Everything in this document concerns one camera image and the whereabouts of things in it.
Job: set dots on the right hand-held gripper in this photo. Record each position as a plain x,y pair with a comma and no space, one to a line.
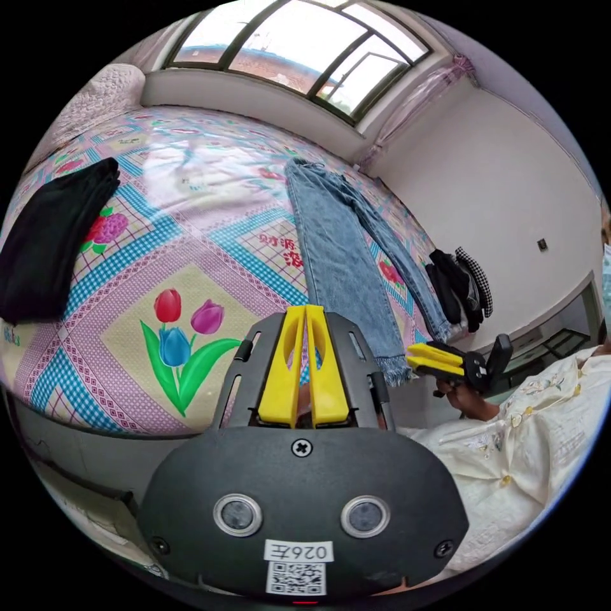
475,370

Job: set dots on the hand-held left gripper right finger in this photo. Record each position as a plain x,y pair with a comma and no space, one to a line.
328,377

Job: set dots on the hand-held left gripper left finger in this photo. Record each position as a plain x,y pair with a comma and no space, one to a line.
281,372

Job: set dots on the light blue jeans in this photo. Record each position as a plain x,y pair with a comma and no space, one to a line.
339,258

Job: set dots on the person's right hand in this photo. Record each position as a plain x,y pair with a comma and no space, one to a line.
472,403

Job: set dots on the pile of clothes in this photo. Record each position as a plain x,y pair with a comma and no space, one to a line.
458,291

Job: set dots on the person's body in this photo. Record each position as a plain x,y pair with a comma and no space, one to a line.
525,458

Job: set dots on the bed with flower-print sheet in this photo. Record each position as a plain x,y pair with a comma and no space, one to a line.
215,229

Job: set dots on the sheer pink curtain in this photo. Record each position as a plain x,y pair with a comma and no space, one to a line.
420,90

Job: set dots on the black folded garment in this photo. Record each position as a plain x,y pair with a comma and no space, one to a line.
47,238

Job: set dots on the pale pink quilted cushion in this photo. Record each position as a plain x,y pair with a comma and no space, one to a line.
100,100

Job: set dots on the dark-framed window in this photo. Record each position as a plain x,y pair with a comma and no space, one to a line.
286,38

